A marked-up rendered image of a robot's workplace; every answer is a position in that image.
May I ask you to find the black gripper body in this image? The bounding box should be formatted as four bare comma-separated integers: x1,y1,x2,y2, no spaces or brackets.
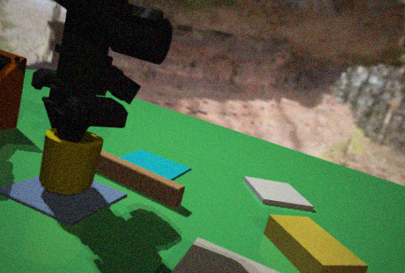
31,38,128,128

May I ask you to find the brown wooden beam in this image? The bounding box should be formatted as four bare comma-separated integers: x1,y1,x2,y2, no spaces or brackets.
97,150,185,208

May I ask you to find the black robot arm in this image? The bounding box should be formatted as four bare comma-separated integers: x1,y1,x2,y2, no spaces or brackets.
53,0,173,104

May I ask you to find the yellow rectangular block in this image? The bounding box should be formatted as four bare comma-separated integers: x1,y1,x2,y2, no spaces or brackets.
264,214,368,273

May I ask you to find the yellow cup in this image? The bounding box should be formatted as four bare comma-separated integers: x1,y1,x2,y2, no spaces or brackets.
39,128,103,195

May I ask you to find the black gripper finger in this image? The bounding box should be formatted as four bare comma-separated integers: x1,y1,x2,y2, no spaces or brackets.
54,108,90,142
42,97,67,128

